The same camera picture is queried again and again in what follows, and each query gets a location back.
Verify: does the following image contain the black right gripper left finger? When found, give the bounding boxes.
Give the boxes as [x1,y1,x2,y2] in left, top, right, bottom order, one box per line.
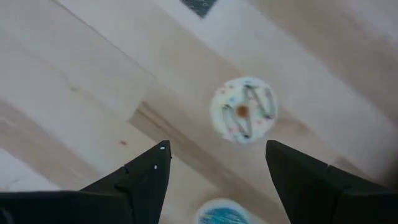
[0,139,173,224]

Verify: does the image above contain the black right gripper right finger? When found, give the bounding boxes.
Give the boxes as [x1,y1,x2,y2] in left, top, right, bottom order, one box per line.
[265,139,398,224]

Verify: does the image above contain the small teal glazed donut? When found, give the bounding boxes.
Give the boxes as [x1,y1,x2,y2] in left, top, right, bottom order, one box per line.
[195,197,251,224]

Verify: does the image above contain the small white sprinkled donut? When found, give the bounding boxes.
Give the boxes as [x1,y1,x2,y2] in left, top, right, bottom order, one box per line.
[209,77,278,145]

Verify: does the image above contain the grey woven placemat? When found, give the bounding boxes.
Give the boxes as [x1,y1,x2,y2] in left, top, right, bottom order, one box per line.
[179,0,219,19]

